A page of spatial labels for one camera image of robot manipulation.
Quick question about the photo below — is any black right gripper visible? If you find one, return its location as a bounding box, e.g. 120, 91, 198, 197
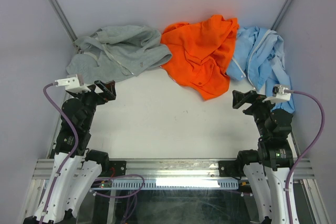
232, 89, 280, 139

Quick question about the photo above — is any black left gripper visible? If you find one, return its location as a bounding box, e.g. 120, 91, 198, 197
71, 79, 116, 130

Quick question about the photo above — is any grey zip hoodie jacket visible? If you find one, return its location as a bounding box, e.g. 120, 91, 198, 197
66, 25, 172, 84

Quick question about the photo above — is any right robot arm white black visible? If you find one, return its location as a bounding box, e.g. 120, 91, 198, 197
233, 90, 299, 223

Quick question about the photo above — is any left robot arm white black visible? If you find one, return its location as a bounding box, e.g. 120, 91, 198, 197
23, 76, 116, 223

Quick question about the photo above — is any light blue jacket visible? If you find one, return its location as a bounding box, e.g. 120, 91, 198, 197
226, 26, 291, 97

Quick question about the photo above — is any orange jacket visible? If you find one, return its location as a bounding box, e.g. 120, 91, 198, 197
161, 15, 239, 100

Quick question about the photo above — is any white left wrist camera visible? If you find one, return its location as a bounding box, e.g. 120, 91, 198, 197
55, 74, 90, 94

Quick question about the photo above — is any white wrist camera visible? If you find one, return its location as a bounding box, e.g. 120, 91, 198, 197
263, 84, 291, 104
55, 74, 90, 94

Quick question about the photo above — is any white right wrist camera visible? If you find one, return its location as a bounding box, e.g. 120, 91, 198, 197
263, 84, 291, 104

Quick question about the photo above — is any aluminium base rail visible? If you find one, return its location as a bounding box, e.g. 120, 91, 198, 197
33, 158, 315, 180

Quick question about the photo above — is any slotted cable duct with light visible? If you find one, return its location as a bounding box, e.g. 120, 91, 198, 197
91, 177, 239, 190

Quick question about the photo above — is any left aluminium corner post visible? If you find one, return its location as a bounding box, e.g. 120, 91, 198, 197
48, 0, 77, 42

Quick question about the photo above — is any aluminium corner post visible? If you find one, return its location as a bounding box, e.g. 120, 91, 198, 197
270, 0, 309, 31
48, 0, 77, 42

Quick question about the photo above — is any right aluminium corner post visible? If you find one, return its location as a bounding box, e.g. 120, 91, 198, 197
270, 0, 309, 31

